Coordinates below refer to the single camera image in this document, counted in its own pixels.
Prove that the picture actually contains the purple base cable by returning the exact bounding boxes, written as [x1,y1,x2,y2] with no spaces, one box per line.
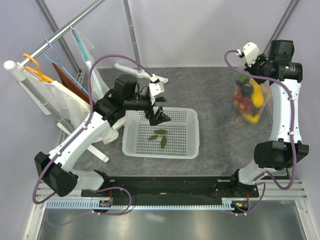
[223,181,266,217]
[45,187,132,228]

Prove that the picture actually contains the loose green grape leaves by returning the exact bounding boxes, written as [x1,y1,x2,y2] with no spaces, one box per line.
[147,129,169,149]

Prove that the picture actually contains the dark mangosteen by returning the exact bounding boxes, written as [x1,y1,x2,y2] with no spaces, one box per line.
[240,83,254,97]

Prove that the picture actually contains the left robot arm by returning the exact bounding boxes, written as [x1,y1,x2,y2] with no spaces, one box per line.
[34,74,171,197]

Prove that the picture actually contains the blue wire hanger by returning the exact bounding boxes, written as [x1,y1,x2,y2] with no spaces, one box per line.
[44,38,88,94]

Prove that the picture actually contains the clear plastic garment cover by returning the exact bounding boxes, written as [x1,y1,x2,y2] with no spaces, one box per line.
[71,29,126,145]

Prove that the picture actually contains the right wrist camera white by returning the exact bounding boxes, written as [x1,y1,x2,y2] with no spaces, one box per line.
[236,42,262,68]

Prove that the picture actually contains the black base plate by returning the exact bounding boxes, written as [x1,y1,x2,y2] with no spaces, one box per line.
[81,174,259,206]

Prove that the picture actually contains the light blue cable duct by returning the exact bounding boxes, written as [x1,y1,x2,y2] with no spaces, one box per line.
[46,199,236,211]

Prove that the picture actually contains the rack pole with white foot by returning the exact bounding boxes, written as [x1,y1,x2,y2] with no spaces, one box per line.
[113,0,169,85]

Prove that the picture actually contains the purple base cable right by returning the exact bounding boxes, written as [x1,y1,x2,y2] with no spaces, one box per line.
[223,181,266,217]

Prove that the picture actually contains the yellow mango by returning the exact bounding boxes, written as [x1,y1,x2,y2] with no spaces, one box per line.
[249,78,264,108]
[242,113,260,123]

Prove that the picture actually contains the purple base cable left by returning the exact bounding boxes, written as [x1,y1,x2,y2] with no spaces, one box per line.
[45,187,132,228]

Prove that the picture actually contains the white plastic basket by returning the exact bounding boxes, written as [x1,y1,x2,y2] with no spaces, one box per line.
[122,107,200,159]

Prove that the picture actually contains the brown wooden hanger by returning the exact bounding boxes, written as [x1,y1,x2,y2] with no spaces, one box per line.
[52,63,105,112]

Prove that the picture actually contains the orange hanger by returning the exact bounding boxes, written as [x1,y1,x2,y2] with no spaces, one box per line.
[22,53,54,83]

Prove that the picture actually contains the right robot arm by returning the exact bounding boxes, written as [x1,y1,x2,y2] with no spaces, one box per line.
[225,39,309,197]

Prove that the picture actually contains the white garment bag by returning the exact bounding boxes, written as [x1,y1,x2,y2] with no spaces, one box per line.
[19,67,95,136]

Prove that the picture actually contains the silver clothes rack rail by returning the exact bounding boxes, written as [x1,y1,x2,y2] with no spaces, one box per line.
[35,0,104,73]

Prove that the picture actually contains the teal and white hanger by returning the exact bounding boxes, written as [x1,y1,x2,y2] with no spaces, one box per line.
[71,29,110,101]

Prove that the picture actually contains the mangosteen with green calyx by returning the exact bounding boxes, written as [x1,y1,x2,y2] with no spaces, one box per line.
[235,75,250,88]

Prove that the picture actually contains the clear zip top bag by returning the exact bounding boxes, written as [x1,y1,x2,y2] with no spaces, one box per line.
[232,74,272,123]

